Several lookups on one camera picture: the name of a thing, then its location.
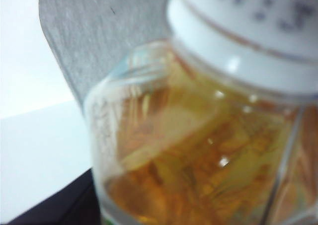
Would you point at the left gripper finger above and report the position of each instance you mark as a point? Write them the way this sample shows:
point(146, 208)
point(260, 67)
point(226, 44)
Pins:
point(62, 205)

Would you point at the jasmine oolong tea bottle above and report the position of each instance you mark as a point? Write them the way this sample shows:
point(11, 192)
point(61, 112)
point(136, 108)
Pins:
point(198, 135)

